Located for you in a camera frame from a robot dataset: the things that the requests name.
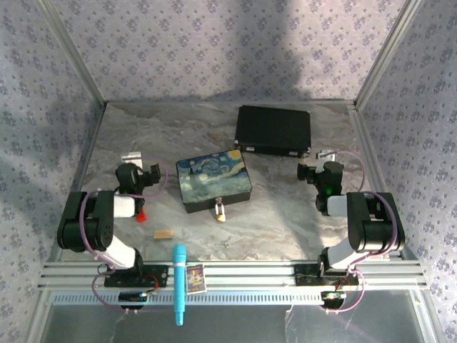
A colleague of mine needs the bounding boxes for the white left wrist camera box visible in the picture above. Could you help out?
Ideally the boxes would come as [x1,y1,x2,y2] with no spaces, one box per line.
[121,152,144,167]

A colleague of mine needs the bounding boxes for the aluminium left side rail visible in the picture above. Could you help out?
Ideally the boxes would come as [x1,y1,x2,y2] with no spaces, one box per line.
[48,101,109,262]

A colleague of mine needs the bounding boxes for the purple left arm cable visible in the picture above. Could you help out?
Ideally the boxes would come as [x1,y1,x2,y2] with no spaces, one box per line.
[80,155,170,317]

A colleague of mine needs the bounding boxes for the aluminium corner post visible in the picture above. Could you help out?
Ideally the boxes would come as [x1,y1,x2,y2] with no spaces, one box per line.
[354,0,425,110]
[36,0,109,105]

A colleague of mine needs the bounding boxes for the blue marker pen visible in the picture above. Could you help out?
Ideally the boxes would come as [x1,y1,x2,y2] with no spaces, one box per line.
[172,244,188,327]

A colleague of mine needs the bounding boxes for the aluminium right side rail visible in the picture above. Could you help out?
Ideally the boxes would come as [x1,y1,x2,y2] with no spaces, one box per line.
[347,101,406,262]

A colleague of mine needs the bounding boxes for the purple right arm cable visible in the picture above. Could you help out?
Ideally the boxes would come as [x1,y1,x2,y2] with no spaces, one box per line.
[323,149,401,316]

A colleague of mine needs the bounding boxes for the black left electronics module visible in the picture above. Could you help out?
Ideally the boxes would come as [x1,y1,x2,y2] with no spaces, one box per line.
[118,290,149,310]

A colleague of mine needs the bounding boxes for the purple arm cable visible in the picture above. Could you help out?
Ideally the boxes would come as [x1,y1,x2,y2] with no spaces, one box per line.
[80,155,170,317]
[323,149,401,316]

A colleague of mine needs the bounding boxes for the slotted grey cable duct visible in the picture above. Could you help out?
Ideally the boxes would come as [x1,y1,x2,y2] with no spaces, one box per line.
[51,289,419,307]

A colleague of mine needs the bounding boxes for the grey metal sheet panel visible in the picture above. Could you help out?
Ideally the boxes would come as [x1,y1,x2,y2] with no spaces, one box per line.
[42,303,429,343]

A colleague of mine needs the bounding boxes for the black hard case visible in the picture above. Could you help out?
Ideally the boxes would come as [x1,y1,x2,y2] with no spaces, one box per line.
[233,104,312,159]

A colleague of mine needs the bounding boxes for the black right electronics module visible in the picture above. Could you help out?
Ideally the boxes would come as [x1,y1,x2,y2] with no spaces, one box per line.
[321,289,348,309]

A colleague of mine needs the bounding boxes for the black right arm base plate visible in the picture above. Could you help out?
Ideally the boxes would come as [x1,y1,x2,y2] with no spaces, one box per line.
[294,263,359,287]

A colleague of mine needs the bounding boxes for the brass padlock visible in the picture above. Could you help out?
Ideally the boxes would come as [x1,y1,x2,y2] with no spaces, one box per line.
[214,197,228,224]

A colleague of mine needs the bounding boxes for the black electronics module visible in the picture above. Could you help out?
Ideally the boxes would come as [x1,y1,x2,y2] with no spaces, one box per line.
[118,290,149,310]
[321,289,348,309]

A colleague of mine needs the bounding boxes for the aluminium left corner post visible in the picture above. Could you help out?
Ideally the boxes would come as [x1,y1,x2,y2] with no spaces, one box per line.
[36,0,109,105]

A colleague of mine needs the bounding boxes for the aluminium right corner post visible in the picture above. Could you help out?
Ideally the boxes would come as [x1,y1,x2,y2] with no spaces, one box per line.
[354,0,425,110]

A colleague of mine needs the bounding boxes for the small picture card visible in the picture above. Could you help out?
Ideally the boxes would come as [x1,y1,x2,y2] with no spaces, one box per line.
[186,263,209,295]

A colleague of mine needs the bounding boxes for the aluminium front frame rail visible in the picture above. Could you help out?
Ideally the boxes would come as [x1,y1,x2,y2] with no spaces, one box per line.
[36,258,428,289]

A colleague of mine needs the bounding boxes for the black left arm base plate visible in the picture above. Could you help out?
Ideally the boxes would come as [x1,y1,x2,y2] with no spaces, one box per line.
[104,264,170,289]

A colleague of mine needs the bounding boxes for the starry night painted box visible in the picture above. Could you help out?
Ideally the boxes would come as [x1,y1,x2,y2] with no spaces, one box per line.
[175,149,253,214]

